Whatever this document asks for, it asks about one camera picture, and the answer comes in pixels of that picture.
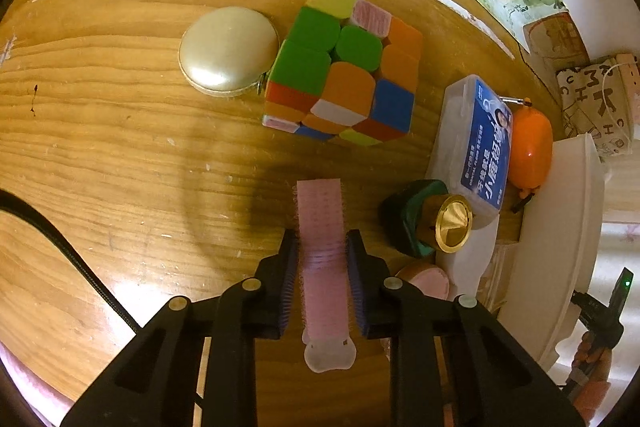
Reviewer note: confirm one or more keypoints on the beige letter print bag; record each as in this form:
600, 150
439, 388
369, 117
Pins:
595, 92

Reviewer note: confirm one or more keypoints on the person's right hand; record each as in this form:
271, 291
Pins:
592, 364

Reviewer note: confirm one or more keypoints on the multicolour puzzle cube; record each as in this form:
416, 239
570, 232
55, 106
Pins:
345, 72

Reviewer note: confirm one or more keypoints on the green bottle gold cap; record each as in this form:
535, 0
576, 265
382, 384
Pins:
405, 217

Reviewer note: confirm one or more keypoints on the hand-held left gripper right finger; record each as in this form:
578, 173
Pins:
357, 282

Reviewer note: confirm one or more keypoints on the orange round case with clip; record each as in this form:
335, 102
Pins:
530, 147

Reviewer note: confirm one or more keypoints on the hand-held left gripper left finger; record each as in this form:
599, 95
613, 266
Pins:
289, 282

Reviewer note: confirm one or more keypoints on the pink oval gadget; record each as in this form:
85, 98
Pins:
430, 279

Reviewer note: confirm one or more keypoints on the pink hair roller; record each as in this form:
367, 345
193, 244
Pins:
322, 227

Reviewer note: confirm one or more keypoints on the brown cardboard with drawing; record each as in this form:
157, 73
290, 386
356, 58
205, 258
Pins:
555, 37

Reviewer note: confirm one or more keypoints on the gold round compact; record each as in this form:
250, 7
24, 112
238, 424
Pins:
225, 47

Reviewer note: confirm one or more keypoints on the white plastic bin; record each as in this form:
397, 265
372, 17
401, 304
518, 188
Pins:
555, 257

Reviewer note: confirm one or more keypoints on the clear floss box blue label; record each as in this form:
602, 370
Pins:
487, 142

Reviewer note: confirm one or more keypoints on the white paper strip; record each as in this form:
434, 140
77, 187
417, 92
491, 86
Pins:
470, 22

